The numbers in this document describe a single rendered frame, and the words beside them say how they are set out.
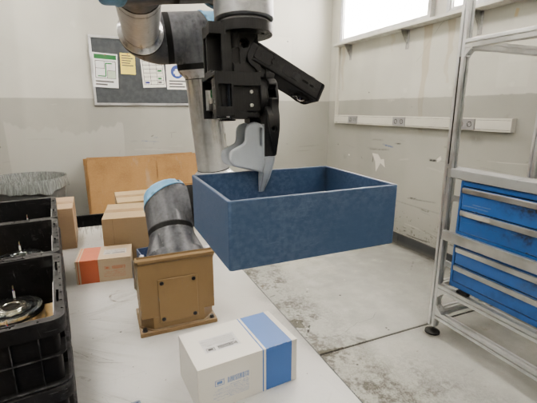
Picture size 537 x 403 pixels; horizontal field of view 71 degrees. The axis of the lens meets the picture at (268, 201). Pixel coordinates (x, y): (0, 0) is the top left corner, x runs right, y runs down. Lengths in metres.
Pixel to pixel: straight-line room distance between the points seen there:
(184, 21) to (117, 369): 0.77
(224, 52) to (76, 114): 3.46
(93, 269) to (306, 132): 3.52
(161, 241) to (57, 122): 3.05
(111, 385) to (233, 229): 0.57
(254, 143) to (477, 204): 1.67
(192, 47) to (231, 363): 0.69
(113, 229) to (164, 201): 0.43
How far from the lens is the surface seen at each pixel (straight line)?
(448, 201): 2.16
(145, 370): 0.89
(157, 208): 1.01
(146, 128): 3.93
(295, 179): 0.54
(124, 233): 1.41
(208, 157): 1.00
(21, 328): 0.65
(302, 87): 0.53
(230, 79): 0.47
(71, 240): 1.65
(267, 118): 0.48
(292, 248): 0.39
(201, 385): 0.73
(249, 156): 0.49
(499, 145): 3.03
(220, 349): 0.76
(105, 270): 1.30
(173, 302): 0.96
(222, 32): 0.50
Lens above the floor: 1.22
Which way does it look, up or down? 14 degrees down
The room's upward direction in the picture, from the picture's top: straight up
